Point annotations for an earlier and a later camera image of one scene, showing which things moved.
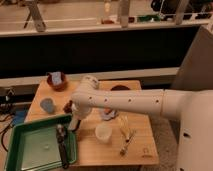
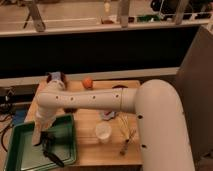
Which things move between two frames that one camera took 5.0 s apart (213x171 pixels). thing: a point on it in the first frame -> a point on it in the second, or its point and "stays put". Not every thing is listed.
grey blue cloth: (108, 116) stays put
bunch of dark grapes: (68, 107) stays put
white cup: (103, 133) stays put
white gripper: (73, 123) -> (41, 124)
